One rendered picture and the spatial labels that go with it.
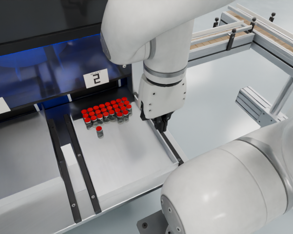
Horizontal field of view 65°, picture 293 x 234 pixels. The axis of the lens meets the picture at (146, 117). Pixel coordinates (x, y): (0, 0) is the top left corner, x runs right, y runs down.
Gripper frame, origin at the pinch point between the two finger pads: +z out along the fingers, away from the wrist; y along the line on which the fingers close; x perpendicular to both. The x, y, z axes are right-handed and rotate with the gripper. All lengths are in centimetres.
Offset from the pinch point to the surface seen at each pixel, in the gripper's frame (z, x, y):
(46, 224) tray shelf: 22.4, 2.0, 34.9
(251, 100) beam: 56, -34, -85
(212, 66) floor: 110, -131, -141
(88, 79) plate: 7.8, -34.5, 9.9
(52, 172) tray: 22.2, -12.9, 30.5
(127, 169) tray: 22.1, -4.0, 8.8
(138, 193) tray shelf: 22.4, 4.9, 8.8
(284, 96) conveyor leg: 41, -18, -86
